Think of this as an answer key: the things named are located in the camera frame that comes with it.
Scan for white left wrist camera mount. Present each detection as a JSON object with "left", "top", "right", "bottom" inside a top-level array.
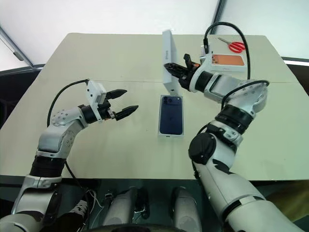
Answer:
[{"left": 85, "top": 79, "right": 108, "bottom": 123}]

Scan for white phone box base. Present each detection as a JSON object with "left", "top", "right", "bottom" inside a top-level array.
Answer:
[{"left": 157, "top": 93, "right": 186, "bottom": 139}]

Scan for black low furniture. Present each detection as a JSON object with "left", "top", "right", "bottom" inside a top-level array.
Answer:
[{"left": 0, "top": 63, "right": 46, "bottom": 131}]

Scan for dark slanted window frame bar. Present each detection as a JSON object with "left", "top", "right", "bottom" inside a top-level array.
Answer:
[{"left": 209, "top": 0, "right": 228, "bottom": 35}]

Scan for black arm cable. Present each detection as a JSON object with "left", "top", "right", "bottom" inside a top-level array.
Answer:
[
  {"left": 203, "top": 22, "right": 270, "bottom": 107},
  {"left": 46, "top": 78, "right": 90, "bottom": 128}
]

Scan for grey slanted window frame bar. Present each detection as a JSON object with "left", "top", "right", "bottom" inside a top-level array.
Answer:
[{"left": 0, "top": 24, "right": 34, "bottom": 68}]

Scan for red-handled scissors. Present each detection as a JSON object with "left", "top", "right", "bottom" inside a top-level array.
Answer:
[{"left": 217, "top": 36, "right": 246, "bottom": 53}]

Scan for black sneaker with white laces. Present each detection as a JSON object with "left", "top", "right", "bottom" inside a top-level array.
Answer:
[{"left": 68, "top": 199, "right": 89, "bottom": 221}]

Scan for white phone box lid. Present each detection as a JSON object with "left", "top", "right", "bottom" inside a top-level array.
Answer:
[{"left": 162, "top": 29, "right": 182, "bottom": 96}]

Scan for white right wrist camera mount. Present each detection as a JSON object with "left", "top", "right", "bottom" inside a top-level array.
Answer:
[{"left": 189, "top": 42, "right": 215, "bottom": 93}]

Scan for dark blue smartphone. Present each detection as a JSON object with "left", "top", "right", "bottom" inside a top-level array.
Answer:
[{"left": 159, "top": 95, "right": 184, "bottom": 135}]

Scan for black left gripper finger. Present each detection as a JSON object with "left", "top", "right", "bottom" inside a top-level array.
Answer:
[
  {"left": 106, "top": 89, "right": 128, "bottom": 100},
  {"left": 114, "top": 105, "right": 139, "bottom": 121}
]

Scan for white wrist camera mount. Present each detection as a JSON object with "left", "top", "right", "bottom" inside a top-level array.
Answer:
[
  {"left": 85, "top": 79, "right": 108, "bottom": 123},
  {"left": 189, "top": 42, "right": 215, "bottom": 93}
]

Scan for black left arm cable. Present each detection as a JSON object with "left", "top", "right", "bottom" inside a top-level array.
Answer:
[{"left": 46, "top": 78, "right": 90, "bottom": 128}]

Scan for olive trouser leg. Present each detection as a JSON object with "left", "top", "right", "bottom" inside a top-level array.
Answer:
[{"left": 263, "top": 181, "right": 309, "bottom": 209}]

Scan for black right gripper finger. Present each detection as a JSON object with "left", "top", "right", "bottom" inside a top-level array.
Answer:
[
  {"left": 183, "top": 53, "right": 194, "bottom": 71},
  {"left": 163, "top": 62, "right": 192, "bottom": 78}
]

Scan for closed box with orange phone print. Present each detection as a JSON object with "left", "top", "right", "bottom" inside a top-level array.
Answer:
[{"left": 209, "top": 53, "right": 248, "bottom": 73}]

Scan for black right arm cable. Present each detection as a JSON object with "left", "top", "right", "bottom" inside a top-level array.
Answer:
[{"left": 203, "top": 22, "right": 270, "bottom": 107}]

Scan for grey rounded leg shell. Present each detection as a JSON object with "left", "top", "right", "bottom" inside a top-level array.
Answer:
[
  {"left": 103, "top": 187, "right": 139, "bottom": 228},
  {"left": 172, "top": 187, "right": 203, "bottom": 232}
]

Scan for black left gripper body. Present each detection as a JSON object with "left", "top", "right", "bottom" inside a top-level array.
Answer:
[{"left": 97, "top": 97, "right": 118, "bottom": 121}]

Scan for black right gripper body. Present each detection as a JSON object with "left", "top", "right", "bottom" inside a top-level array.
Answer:
[{"left": 178, "top": 63, "right": 201, "bottom": 91}]

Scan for black upright bar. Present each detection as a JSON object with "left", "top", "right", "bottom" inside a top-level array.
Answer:
[{"left": 134, "top": 188, "right": 149, "bottom": 214}]

